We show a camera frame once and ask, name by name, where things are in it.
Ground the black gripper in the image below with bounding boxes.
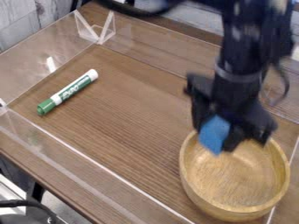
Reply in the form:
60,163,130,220
184,73,278,152

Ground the blue foam block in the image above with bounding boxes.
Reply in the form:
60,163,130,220
198,115,230,156

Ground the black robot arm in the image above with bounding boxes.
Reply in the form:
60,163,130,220
184,0,295,154

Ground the brown wooden bowl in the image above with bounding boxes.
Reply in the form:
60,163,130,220
179,132,291,222

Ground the green Expo marker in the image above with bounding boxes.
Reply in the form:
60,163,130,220
38,69,99,116

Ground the black table leg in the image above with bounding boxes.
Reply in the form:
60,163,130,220
32,182,46,202

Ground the black cable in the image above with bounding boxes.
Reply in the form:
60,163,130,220
0,199,60,224

